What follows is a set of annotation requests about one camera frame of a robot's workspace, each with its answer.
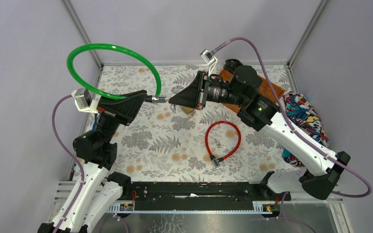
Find blue cable lock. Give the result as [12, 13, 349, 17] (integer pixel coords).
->
[89, 121, 97, 130]

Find plain brass padlock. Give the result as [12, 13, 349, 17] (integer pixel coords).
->
[170, 104, 195, 115]

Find green cable lock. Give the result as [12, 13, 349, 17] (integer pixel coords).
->
[66, 43, 164, 100]

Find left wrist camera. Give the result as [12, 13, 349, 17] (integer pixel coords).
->
[71, 88, 99, 114]

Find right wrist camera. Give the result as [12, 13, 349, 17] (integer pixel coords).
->
[200, 49, 218, 75]

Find silver padlock keys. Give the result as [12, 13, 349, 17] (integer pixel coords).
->
[214, 139, 226, 148]

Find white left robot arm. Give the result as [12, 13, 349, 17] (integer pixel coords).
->
[37, 88, 148, 233]

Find colourful patterned cloth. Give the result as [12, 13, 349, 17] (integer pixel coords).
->
[282, 91, 330, 167]

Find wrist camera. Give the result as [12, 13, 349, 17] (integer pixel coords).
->
[200, 49, 218, 75]
[71, 88, 99, 114]

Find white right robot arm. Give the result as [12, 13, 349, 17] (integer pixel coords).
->
[169, 66, 350, 200]

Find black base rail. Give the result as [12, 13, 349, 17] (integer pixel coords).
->
[108, 182, 291, 214]

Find brass padlock with label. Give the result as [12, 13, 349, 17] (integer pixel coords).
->
[170, 85, 184, 95]

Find black object behind tray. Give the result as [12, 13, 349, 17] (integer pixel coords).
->
[223, 59, 243, 74]

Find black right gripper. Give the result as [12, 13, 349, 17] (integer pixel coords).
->
[169, 71, 246, 111]

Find red cable lock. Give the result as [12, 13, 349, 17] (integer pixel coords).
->
[203, 120, 242, 168]

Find wooden compartment tray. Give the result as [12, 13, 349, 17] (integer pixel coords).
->
[219, 67, 286, 115]

